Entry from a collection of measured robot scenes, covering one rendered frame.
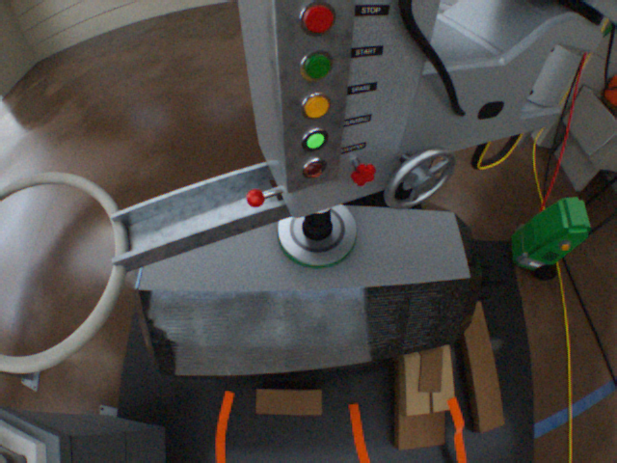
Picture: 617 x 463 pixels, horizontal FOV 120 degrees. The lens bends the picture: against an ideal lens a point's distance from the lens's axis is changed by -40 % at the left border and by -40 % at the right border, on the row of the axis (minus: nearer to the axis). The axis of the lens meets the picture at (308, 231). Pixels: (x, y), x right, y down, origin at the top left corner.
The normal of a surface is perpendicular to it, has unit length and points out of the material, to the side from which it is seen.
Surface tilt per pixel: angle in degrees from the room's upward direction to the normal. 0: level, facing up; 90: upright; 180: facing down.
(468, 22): 40
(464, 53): 4
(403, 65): 90
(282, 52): 90
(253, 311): 45
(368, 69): 90
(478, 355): 0
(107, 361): 0
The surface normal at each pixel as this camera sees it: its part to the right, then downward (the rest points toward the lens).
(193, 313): 0.03, 0.24
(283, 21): 0.38, 0.79
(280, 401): 0.00, -0.51
